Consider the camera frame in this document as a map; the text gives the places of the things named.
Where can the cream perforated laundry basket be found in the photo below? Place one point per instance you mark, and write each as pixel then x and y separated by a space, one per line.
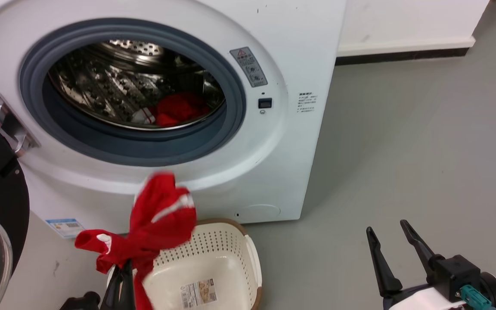
pixel 213 267

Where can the perforated steel washer drum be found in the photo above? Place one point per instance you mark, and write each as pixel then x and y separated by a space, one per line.
pixel 101 82

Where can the round white filter cover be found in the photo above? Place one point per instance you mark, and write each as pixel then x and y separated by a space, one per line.
pixel 258 212

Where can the grey rubber door gasket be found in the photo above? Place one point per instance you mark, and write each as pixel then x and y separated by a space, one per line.
pixel 123 146

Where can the red garment with white stripe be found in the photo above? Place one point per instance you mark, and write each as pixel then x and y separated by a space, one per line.
pixel 157 219
pixel 179 107

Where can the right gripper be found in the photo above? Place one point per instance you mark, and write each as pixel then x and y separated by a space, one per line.
pixel 457 277

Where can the white front-load washing machine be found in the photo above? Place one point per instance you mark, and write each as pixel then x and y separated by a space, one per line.
pixel 299 51

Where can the blue white energy label sticker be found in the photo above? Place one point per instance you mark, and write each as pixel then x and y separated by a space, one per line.
pixel 65 227

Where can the paper label with barcode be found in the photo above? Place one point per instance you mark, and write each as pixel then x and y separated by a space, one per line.
pixel 199 292

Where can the grey warning sticker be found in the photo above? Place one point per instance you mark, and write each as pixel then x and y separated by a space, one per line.
pixel 249 66

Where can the chrome door hinge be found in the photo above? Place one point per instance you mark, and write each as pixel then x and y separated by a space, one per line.
pixel 9 122

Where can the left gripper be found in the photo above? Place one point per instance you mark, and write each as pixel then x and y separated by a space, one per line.
pixel 82 302

